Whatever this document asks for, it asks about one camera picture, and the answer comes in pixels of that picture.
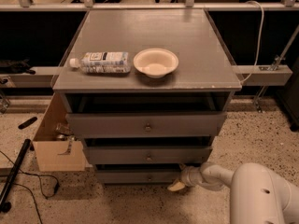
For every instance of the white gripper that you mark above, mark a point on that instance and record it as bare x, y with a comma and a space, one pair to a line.
188, 175

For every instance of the grey bottom drawer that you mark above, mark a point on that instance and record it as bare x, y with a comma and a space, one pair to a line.
137, 176

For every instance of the grey drawer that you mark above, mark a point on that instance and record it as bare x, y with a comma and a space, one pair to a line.
129, 125
137, 176
146, 155

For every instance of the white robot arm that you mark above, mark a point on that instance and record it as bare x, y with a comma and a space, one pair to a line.
258, 195

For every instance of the grey middle drawer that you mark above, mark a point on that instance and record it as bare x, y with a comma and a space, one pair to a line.
146, 155

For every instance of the grey top drawer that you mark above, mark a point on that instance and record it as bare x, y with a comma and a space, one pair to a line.
129, 125

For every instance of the grey wooden drawer cabinet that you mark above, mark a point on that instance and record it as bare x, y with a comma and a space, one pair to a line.
203, 82

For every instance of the open cardboard box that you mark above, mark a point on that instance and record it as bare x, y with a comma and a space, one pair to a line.
53, 152

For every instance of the white paper bowl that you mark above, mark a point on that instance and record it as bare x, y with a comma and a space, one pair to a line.
156, 63

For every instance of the clear plastic water bottle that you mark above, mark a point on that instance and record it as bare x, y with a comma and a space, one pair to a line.
104, 62

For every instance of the small black floor object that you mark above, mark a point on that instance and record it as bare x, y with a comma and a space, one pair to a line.
27, 123

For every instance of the black pole on floor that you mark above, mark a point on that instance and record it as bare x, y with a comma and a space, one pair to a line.
5, 206

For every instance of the black bag on ledge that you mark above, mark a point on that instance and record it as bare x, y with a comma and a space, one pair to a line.
16, 67

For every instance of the metal railing frame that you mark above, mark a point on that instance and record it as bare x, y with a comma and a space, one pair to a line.
45, 35

